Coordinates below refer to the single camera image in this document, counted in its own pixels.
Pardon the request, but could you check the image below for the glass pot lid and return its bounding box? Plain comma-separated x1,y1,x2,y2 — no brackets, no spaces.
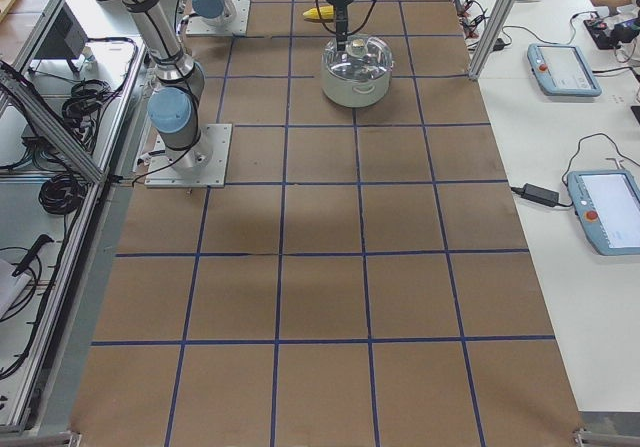
322,35,394,81

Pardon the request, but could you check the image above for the white electric cooking pot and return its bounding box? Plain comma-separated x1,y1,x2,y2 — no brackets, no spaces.
321,34,394,108

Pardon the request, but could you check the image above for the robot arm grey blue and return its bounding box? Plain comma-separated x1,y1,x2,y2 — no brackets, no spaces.
101,0,228,169
191,0,236,27

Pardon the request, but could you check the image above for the far blue teach pendant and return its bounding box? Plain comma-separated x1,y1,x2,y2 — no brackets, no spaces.
527,44,602,98

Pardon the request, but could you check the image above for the blue teach pendant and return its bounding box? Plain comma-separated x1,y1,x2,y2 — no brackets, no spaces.
567,169,639,256
527,44,602,98

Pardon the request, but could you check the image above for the black power adapter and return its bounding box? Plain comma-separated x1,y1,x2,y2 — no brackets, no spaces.
520,183,559,207

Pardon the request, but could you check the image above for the brown paper table mat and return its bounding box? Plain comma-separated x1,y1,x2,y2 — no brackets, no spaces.
71,0,581,446

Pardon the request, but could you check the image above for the black control box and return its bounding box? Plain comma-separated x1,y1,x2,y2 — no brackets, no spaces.
35,3,88,60

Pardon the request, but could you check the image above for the near blue teach pendant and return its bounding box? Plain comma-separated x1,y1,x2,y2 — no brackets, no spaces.
567,169,639,256

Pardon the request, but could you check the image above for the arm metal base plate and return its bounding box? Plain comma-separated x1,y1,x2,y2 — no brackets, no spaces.
186,0,251,37
143,124,233,188

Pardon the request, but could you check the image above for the aluminium frame post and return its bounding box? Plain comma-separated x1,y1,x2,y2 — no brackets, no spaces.
468,0,516,81

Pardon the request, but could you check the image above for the black cable coil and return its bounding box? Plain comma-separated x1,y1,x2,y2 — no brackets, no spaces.
39,173,83,216

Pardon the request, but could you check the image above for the aluminium frame rail left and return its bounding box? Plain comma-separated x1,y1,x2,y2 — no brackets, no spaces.
1,61,106,184

